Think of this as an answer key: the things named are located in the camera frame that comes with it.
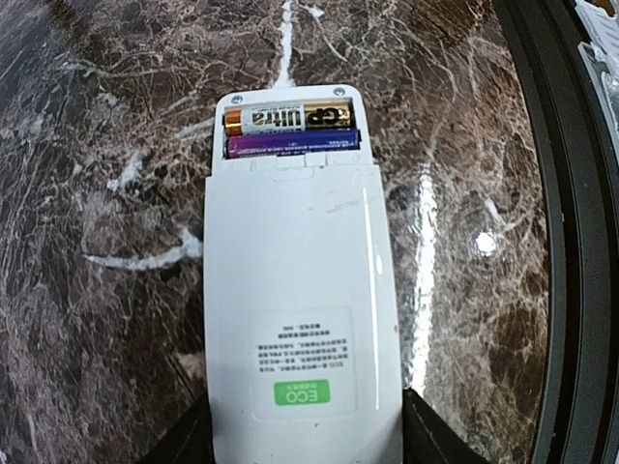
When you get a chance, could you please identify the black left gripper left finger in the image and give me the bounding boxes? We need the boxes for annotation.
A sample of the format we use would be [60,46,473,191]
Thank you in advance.
[137,398,213,464]

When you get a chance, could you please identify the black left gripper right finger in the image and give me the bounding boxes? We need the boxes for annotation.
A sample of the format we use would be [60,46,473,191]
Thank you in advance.
[402,389,484,464]

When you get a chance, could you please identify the white remote control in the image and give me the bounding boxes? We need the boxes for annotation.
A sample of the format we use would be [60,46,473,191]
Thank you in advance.
[203,84,403,463]

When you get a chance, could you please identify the blue AAA battery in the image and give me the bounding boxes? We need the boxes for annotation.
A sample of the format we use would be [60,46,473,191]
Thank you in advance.
[226,130,360,160]

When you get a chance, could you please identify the gold black AAA battery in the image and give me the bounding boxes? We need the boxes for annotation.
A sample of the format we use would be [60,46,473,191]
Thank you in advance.
[223,101,354,136]

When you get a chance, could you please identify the black front table rail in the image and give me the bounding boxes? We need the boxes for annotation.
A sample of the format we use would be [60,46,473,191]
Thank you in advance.
[494,1,618,463]

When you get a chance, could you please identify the white slotted cable duct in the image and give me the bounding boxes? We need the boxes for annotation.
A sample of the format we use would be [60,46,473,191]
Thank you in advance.
[575,1,618,74]

